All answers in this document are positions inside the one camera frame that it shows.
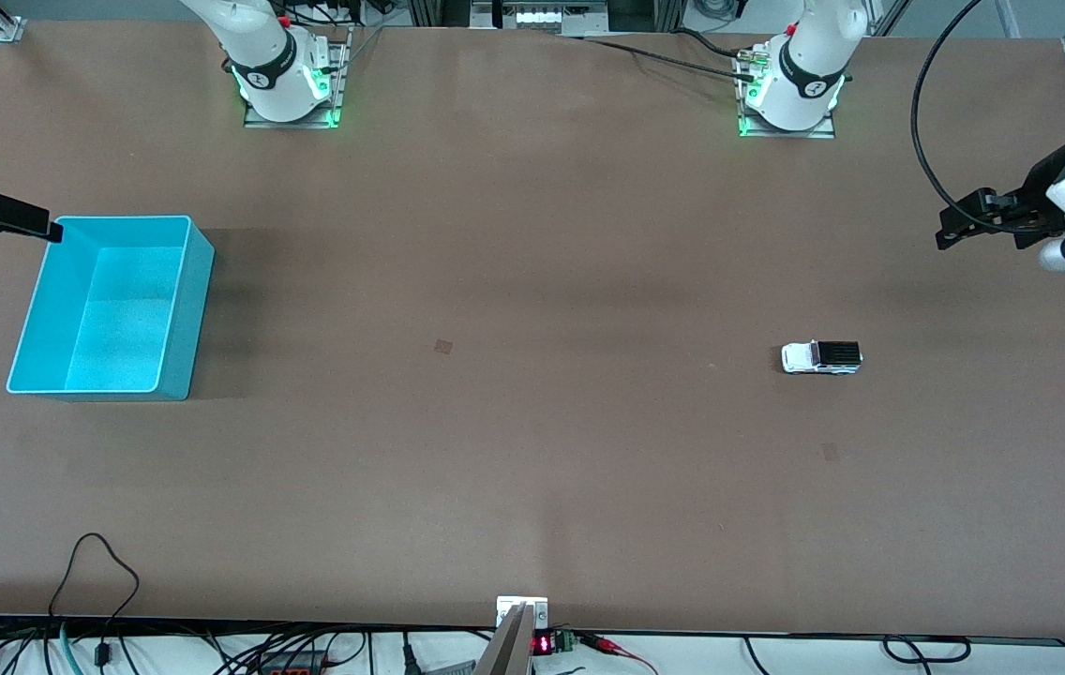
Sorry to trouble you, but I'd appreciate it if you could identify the lit control box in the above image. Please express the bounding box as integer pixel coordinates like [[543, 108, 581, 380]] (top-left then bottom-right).
[[472, 0, 608, 37]]

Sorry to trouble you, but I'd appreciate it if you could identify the long black table cable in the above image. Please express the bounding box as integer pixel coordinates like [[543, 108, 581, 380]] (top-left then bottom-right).
[[575, 36, 763, 85]]

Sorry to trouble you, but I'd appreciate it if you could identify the white jeep toy black roof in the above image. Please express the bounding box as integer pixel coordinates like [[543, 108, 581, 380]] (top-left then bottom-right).
[[782, 339, 863, 375]]

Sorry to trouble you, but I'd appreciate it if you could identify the thin black looped cable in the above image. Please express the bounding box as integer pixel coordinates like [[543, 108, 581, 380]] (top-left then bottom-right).
[[50, 532, 140, 657]]

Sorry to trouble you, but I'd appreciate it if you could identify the black power strip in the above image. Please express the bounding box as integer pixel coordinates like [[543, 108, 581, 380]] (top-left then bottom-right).
[[256, 647, 327, 675]]

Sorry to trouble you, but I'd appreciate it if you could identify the red clip wire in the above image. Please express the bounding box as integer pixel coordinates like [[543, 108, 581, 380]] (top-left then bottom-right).
[[579, 634, 660, 675]]

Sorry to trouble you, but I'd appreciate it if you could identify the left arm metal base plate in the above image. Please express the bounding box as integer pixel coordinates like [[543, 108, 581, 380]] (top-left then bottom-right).
[[737, 52, 836, 140]]

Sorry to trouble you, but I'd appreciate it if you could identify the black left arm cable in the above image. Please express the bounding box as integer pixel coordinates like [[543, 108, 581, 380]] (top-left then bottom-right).
[[911, 0, 1021, 233]]

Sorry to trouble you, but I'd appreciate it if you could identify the teal plastic storage bin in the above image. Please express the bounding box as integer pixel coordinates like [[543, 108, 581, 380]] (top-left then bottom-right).
[[7, 216, 216, 402]]

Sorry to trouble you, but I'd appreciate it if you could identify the short black table cable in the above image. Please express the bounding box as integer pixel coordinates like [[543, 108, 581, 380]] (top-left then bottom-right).
[[673, 28, 758, 59]]

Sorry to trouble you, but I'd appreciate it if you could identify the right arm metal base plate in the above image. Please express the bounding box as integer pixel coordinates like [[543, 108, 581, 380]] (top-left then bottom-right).
[[244, 37, 346, 129]]

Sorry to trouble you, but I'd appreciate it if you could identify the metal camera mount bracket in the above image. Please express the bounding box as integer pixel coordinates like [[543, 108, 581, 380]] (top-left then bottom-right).
[[473, 596, 549, 675]]

